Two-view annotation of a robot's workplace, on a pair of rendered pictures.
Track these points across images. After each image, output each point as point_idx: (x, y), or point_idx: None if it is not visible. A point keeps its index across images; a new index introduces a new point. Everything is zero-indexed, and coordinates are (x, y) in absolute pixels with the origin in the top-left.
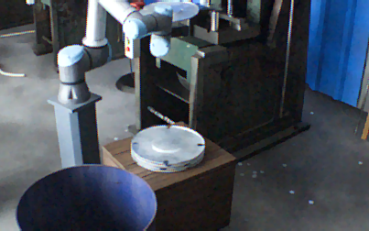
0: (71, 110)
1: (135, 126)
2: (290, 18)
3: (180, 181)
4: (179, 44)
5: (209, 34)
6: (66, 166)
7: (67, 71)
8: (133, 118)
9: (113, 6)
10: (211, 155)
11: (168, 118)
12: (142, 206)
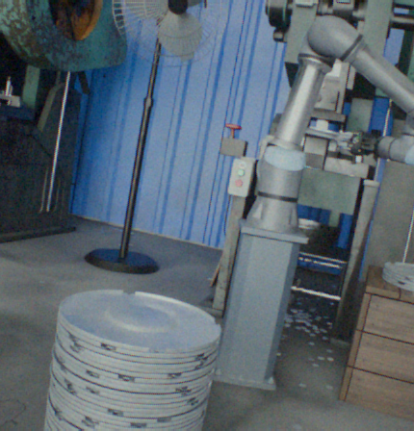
0: (307, 239)
1: (204, 304)
2: (378, 164)
3: None
4: (322, 177)
5: (354, 166)
6: (245, 347)
7: (295, 178)
8: (178, 299)
9: (409, 87)
10: None
11: None
12: None
